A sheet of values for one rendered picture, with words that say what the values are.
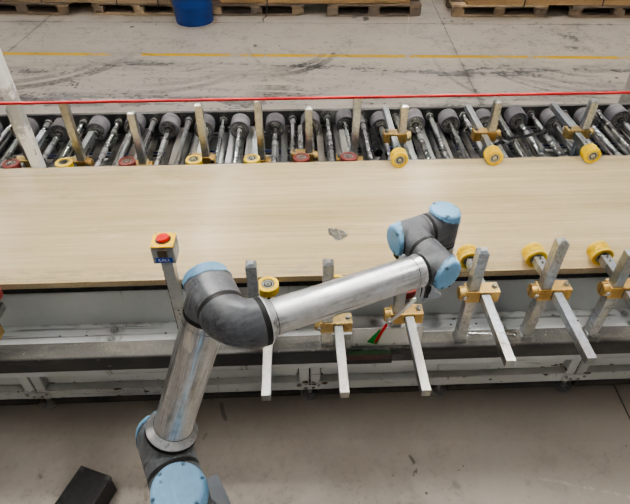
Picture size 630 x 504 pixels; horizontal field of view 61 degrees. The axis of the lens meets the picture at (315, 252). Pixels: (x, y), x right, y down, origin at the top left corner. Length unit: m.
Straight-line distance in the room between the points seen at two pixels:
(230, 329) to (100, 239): 1.20
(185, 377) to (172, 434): 0.23
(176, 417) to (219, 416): 1.16
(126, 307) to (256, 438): 0.87
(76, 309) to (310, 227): 0.99
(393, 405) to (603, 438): 0.97
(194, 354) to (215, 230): 0.93
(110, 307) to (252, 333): 1.17
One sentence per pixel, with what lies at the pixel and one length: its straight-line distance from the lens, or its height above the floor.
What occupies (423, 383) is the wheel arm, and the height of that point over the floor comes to 0.86.
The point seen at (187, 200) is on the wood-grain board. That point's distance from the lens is 2.41.
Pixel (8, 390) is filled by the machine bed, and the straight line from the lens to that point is 2.92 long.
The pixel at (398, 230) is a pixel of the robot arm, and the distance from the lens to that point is 1.47.
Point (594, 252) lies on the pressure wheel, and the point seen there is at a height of 0.96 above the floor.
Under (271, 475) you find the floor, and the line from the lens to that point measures 2.54.
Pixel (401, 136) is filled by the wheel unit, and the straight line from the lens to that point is 2.74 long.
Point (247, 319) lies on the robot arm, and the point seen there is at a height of 1.40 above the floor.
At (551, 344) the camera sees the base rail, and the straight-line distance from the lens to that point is 2.22.
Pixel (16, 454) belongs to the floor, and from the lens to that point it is 2.91.
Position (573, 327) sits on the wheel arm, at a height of 0.96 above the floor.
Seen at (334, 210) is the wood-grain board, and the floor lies 0.90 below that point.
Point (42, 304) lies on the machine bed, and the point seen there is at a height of 0.74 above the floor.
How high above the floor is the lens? 2.28
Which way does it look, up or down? 41 degrees down
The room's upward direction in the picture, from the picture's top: straight up
